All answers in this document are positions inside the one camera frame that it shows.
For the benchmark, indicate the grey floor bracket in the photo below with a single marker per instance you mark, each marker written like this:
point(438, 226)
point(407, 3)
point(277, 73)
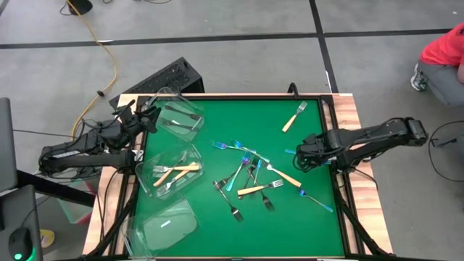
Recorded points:
point(449, 139)

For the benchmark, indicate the black computer mouse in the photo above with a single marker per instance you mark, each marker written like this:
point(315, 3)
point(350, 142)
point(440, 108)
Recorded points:
point(20, 241)

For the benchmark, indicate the clear plastic bin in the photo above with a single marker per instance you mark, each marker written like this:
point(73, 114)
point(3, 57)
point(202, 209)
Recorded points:
point(145, 174)
point(174, 100)
point(170, 235)

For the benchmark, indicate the person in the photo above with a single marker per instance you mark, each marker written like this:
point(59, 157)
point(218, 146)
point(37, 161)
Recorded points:
point(442, 50)

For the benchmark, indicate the grey desk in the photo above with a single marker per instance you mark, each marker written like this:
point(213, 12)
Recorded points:
point(21, 210)

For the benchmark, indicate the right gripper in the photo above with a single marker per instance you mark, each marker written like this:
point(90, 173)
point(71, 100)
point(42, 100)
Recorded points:
point(313, 150)

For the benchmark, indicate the black table frame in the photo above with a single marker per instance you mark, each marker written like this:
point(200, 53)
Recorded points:
point(275, 96)

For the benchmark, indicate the green table mat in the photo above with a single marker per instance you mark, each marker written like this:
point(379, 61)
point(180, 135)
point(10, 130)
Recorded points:
point(290, 235)

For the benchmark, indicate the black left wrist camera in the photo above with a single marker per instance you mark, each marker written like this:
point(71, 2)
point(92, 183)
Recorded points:
point(127, 108)

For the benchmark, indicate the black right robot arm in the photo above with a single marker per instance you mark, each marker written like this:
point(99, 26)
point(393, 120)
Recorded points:
point(380, 136)

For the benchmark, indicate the black round base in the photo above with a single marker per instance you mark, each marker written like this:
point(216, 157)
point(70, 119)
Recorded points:
point(81, 5)

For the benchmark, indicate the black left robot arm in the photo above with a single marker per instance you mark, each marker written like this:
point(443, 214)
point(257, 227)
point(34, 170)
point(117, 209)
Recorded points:
point(79, 152)

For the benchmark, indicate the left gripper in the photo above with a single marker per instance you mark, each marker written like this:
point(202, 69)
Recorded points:
point(137, 122)

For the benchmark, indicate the round yellow sticker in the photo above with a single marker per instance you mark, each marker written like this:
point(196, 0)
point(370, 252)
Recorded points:
point(47, 239)

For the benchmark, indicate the black desk leg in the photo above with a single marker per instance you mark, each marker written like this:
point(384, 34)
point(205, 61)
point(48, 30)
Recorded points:
point(54, 188)

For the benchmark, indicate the teal and pink bin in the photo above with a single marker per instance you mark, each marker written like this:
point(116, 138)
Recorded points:
point(72, 214)

